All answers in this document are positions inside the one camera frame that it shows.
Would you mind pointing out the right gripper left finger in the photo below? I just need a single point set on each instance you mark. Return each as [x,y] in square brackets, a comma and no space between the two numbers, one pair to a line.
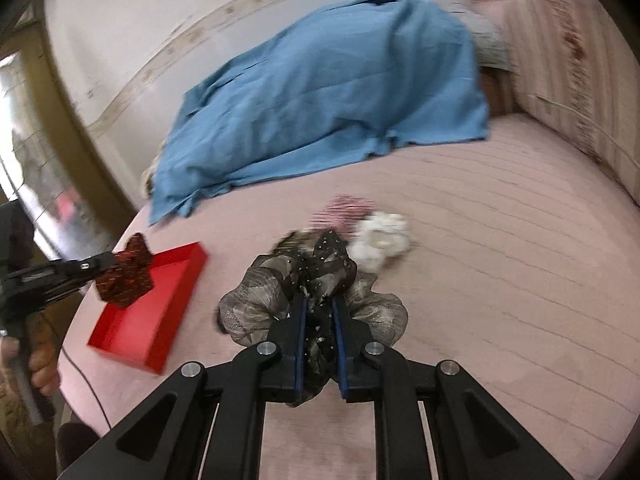
[273,370]

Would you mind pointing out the white scrunchie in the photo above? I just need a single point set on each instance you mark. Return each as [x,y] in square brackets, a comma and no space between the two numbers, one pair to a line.
[379,237]

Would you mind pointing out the red cardboard tray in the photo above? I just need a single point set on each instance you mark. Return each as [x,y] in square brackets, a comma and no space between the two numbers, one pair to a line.
[142,334]

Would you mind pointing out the person's left hand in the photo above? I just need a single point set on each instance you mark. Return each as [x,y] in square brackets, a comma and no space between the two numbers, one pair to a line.
[43,361]

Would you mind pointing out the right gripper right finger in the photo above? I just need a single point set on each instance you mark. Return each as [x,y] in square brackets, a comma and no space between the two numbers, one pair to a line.
[367,369]

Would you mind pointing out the grey pillow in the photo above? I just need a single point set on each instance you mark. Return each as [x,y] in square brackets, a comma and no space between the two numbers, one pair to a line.
[490,47]

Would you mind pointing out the pink quilted mattress cover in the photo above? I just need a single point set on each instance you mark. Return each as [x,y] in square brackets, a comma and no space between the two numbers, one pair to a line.
[523,267]

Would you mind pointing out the blue bed sheet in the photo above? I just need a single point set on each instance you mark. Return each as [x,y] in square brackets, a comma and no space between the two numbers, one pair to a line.
[342,84]

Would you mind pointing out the red plaid scrunchie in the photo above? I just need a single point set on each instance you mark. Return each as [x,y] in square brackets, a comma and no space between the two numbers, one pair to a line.
[341,214]

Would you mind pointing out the wooden glass door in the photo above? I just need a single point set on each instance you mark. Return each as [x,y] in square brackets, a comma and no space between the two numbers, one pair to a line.
[47,161]

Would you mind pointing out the floral patterned blanket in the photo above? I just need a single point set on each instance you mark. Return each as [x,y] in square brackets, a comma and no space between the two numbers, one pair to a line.
[147,177]

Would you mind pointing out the red polka dot scrunchie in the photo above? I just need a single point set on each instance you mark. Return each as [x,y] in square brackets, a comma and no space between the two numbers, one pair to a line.
[129,278]

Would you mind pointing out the striped floral pillow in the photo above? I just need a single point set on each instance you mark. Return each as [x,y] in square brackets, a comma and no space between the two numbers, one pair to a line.
[573,70]

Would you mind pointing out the grey black organza scrunchie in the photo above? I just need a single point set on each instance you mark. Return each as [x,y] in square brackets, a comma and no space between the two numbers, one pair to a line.
[317,269]

